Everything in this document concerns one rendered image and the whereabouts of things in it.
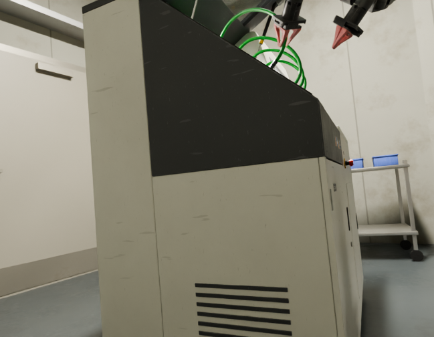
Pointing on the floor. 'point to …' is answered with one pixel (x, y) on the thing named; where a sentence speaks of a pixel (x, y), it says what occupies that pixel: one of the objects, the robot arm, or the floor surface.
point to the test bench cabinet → (249, 252)
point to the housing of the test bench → (122, 170)
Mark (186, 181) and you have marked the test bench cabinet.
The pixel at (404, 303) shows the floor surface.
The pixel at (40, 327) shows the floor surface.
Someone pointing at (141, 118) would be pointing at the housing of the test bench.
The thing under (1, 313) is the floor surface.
